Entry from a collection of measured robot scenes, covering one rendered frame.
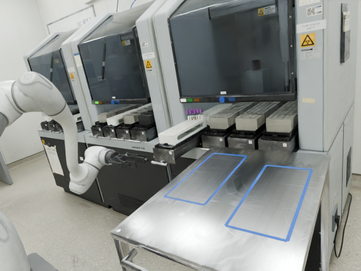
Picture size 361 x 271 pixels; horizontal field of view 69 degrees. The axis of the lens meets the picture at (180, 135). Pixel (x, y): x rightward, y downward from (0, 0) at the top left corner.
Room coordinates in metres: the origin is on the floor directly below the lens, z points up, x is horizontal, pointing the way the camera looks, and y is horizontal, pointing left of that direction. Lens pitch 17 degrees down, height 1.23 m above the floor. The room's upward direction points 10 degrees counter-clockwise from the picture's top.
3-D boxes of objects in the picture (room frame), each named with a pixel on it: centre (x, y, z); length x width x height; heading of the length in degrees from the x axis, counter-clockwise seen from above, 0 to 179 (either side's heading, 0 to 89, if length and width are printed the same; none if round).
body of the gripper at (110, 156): (1.33, 0.36, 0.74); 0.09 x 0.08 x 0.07; 49
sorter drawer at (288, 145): (1.28, -0.60, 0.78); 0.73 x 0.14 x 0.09; 139
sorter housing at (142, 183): (2.14, 0.10, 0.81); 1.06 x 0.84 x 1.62; 139
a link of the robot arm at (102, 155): (1.38, 0.42, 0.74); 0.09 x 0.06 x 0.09; 139
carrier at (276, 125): (1.10, -0.44, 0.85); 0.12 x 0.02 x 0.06; 48
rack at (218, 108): (1.56, -0.23, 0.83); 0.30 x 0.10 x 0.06; 139
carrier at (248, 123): (1.20, -0.33, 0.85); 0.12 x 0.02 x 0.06; 49
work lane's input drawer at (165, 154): (1.42, -0.11, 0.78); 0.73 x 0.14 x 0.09; 139
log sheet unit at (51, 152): (2.47, 1.30, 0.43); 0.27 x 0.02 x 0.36; 49
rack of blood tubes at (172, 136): (1.32, -0.02, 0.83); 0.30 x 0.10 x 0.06; 139
